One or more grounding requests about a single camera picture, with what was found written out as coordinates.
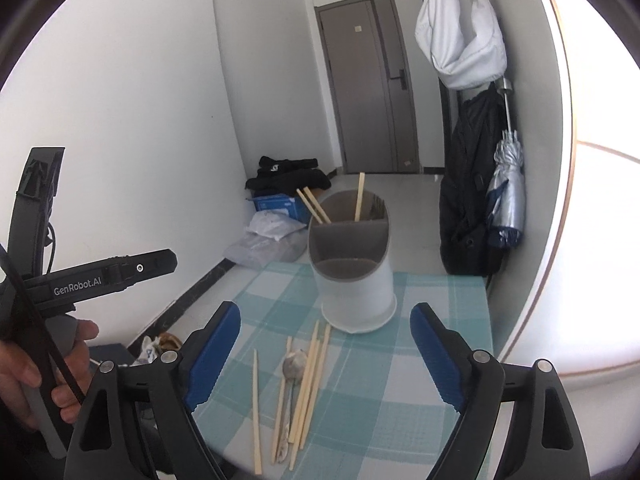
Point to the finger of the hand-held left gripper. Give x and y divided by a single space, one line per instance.
142 267

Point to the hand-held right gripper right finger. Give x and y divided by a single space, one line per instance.
437 355

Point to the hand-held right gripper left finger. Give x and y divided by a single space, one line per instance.
212 360

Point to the metal spoon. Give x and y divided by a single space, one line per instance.
293 364

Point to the white utensil holder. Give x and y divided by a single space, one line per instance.
355 300

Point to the person's left hand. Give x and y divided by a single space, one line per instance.
17 375

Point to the brown shoe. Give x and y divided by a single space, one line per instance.
170 341

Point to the white patterned cloth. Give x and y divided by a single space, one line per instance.
149 351

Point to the dark blue shoebox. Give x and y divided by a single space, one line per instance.
112 353

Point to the teal plaid tablecloth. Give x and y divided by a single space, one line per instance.
380 410

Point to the grey plastic bag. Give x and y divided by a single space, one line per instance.
260 252

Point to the white plastic bag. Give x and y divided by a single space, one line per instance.
272 225

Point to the blue cardboard box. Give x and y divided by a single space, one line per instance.
275 205

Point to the black hanging jacket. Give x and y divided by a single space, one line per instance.
465 200

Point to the black clothing pile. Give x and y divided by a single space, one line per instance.
285 180

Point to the silver folding umbrella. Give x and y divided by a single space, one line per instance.
507 195

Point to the bright window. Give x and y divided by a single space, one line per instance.
600 185

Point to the grey door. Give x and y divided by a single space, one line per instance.
365 100

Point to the white hanging bag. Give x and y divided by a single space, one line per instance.
460 35

